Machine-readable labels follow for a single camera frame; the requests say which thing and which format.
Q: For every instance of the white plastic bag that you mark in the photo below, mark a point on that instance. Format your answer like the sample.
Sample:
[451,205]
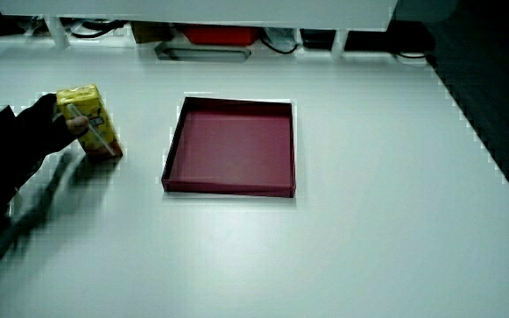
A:
[281,37]

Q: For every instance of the white raised shelf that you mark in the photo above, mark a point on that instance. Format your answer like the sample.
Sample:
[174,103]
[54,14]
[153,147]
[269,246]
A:
[201,11]

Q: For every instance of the dark red shallow tray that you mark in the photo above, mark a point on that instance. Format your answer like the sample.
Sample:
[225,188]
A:
[232,146]

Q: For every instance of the yellow ice redtea carton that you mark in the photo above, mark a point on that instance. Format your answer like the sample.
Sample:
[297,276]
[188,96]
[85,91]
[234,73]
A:
[87,106]

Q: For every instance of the person's left hand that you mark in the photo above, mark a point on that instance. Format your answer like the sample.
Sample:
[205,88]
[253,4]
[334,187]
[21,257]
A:
[38,128]

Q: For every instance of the black flat device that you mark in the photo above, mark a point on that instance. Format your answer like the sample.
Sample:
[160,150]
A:
[382,40]

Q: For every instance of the brown cardboard box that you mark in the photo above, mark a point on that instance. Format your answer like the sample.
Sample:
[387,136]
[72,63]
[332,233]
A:
[150,32]

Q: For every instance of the red plastic box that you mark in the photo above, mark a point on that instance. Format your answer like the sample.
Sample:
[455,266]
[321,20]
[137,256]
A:
[221,35]

